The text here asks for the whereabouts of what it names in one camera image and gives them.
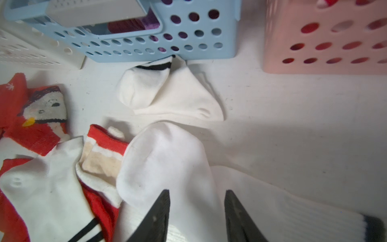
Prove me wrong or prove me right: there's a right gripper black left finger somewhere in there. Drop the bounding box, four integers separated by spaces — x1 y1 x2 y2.
127 189 170 242

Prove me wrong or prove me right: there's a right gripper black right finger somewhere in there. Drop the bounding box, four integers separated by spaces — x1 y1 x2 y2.
224 190 268 242

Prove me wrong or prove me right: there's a white sock with black stripes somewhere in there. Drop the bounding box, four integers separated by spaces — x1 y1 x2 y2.
1 138 104 242

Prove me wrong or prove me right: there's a red snowflake sock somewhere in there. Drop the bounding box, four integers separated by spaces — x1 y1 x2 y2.
1 73 70 156

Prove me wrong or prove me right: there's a purple striped sock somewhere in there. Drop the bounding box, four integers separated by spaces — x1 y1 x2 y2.
107 9 160 34

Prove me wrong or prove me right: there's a blue plastic basket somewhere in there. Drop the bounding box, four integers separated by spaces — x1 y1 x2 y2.
4 1 241 63

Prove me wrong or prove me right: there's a pink plastic basket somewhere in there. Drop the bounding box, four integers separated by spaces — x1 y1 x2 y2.
263 1 387 75

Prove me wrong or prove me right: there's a white plastic basket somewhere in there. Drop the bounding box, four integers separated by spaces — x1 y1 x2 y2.
1 18 85 70

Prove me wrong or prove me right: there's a red beige cuff sock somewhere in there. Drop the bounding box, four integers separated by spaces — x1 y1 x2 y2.
76 124 129 208

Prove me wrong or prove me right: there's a plain red sock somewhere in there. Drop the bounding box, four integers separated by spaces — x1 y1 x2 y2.
1 159 119 242

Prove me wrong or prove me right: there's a small white folded sock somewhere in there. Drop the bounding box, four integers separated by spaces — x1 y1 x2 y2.
117 55 225 122

